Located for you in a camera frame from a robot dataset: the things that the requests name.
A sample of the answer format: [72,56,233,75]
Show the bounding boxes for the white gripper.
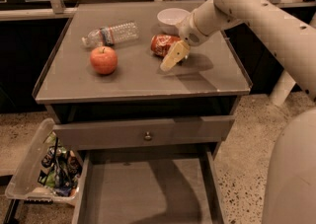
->
[160,11,210,72]

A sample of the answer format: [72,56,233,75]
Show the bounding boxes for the red coke can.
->
[150,35,180,57]

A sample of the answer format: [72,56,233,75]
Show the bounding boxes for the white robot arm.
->
[160,0,316,224]

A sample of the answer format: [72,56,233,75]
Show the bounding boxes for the grey top drawer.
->
[53,115,234,150]

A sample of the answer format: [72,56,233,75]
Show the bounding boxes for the grey drawer cabinet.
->
[32,0,254,157]

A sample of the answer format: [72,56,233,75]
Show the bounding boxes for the round metal drawer knob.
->
[144,131,153,141]

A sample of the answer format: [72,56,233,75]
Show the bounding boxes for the open grey middle drawer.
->
[71,144,228,224]

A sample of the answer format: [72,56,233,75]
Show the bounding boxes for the white ceramic bowl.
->
[157,8,190,36]

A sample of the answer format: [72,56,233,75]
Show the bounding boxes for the clear plastic water bottle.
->
[82,21,139,48]

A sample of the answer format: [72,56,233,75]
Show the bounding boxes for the red apple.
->
[90,46,118,75]

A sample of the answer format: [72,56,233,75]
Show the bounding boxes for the snack bags in bin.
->
[38,131,82,197]

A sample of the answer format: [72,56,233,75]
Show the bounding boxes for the clear plastic bin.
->
[5,118,79,205]

